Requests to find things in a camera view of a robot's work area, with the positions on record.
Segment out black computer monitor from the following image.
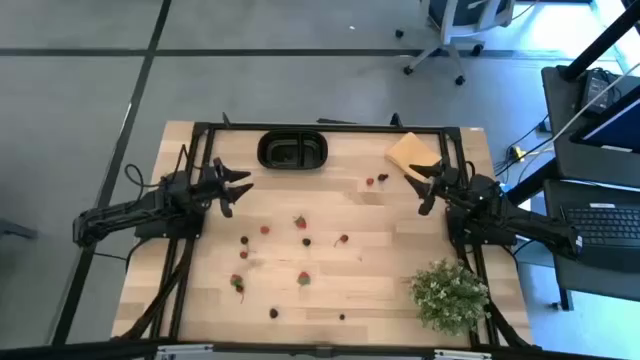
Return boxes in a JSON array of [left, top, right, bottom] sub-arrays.
[[569, 84, 640, 154]]

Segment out black desk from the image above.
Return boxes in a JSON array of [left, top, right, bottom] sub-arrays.
[[543, 178, 640, 312], [541, 64, 640, 184]]

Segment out black diagonal pole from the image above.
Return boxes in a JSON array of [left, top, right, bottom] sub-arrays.
[[504, 157, 561, 206], [562, 0, 640, 81]]

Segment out black aluminium table frame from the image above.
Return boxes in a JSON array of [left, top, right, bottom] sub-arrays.
[[112, 112, 544, 360]]

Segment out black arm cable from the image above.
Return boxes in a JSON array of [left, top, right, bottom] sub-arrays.
[[123, 143, 190, 191]]

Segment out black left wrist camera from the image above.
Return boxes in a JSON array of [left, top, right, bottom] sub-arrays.
[[166, 170, 195, 202]]

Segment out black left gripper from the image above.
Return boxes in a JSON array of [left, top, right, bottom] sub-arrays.
[[199, 157, 255, 220]]

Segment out yellow folded cloth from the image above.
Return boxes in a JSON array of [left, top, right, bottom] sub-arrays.
[[383, 131, 444, 180]]

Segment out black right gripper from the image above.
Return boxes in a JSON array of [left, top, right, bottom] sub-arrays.
[[403, 161, 462, 217]]

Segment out green potted plant white flowers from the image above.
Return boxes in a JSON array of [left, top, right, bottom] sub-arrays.
[[407, 257, 494, 337]]

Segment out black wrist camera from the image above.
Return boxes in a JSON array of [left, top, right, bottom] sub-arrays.
[[166, 170, 195, 202], [467, 173, 503, 204]]

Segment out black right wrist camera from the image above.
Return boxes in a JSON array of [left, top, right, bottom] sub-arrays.
[[467, 173, 503, 204]]

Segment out black plastic tupperware container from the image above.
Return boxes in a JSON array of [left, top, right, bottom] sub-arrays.
[[256, 129, 330, 171]]

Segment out white office chair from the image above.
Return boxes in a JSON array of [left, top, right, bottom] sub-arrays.
[[394, 0, 516, 86]]

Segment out silver bracket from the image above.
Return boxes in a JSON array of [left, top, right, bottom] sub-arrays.
[[434, 349, 494, 360], [154, 343, 214, 360]]

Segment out black laptop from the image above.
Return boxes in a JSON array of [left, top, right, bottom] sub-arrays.
[[559, 202, 640, 274]]

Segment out black power adapter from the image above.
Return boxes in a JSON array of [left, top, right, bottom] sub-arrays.
[[579, 68, 624, 116]]

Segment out white cable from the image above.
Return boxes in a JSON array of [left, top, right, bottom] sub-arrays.
[[548, 62, 640, 146]]

